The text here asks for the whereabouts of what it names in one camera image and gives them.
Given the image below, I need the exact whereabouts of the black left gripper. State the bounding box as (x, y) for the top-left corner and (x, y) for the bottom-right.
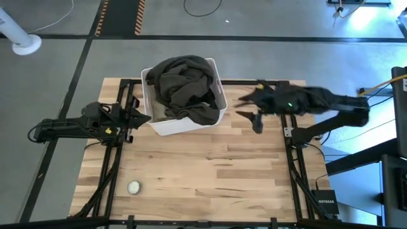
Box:
(111, 96), (152, 144)

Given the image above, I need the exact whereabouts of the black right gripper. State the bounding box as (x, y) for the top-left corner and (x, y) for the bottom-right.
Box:
(233, 80), (289, 135)

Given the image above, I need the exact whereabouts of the white plastic bin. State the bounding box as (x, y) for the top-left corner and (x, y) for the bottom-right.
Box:
(141, 57), (228, 137)

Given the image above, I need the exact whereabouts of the olive green garment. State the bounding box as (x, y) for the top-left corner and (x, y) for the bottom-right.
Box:
(144, 55), (221, 126)

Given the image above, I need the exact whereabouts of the small round white disc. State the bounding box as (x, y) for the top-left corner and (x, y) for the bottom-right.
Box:
(127, 180), (142, 195)

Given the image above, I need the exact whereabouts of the black slanted desk beam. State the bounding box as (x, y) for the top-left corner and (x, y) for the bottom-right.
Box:
(326, 138), (399, 176)

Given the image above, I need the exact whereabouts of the black equipment cabinet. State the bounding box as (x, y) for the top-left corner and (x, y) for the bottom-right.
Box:
(390, 66), (407, 160)

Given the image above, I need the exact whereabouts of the black equipment rack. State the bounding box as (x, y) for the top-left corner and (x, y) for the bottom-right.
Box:
(380, 154), (407, 229)

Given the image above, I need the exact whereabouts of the black metal table frame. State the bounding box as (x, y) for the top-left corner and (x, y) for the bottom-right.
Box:
(0, 78), (407, 229)

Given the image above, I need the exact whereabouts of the black cable loop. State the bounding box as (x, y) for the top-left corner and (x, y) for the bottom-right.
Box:
(183, 0), (223, 18)

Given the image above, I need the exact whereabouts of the thin grey cable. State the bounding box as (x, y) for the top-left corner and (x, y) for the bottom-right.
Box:
(324, 118), (397, 146)

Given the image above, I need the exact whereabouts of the black Netgear network switch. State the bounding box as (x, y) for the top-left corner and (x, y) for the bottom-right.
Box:
(310, 189), (340, 216)

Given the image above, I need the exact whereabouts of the thin white floor cable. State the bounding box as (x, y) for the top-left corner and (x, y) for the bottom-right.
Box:
(28, 0), (75, 34)

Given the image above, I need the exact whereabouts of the yellow cable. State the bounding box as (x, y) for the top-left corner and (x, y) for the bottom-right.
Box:
(357, 73), (407, 97)

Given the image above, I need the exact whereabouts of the orange cable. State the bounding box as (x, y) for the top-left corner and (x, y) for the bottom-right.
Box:
(333, 0), (368, 19)

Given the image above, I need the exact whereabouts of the white post with round base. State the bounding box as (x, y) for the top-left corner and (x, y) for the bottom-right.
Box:
(0, 6), (43, 56)

